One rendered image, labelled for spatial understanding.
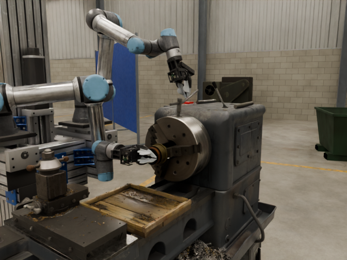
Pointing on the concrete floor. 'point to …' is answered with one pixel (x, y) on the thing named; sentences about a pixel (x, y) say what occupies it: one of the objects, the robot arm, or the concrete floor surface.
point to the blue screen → (124, 91)
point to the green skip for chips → (332, 132)
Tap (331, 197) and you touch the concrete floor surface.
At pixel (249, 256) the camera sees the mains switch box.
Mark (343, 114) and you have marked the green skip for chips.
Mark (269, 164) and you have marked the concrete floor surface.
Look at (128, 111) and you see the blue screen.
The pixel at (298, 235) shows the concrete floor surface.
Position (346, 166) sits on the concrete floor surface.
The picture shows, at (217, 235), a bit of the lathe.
